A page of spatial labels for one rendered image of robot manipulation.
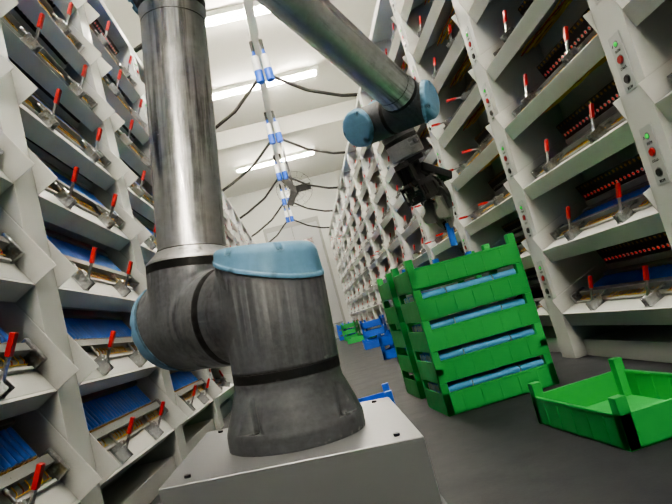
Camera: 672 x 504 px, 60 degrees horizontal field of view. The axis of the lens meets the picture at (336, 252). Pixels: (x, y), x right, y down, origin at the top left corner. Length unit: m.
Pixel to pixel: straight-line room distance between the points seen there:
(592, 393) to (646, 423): 0.31
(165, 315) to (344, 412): 0.30
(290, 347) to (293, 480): 0.16
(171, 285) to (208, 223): 0.12
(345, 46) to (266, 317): 0.62
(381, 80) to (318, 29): 0.19
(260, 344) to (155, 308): 0.22
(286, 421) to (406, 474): 0.16
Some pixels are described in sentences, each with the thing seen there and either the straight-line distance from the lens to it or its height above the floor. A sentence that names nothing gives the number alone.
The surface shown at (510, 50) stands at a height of 0.92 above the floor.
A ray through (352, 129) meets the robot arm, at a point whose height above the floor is 0.73.
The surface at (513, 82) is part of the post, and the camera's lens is 2.03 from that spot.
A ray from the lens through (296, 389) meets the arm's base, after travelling 0.76.
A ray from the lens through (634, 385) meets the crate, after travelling 1.32.
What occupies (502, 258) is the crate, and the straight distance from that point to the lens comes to 1.56.
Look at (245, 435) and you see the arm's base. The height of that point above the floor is 0.19.
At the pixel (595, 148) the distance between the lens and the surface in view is 1.53.
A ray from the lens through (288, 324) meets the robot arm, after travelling 0.76.
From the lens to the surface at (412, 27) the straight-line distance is 2.83.
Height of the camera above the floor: 0.30
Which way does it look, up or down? 6 degrees up
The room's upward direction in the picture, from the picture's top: 15 degrees counter-clockwise
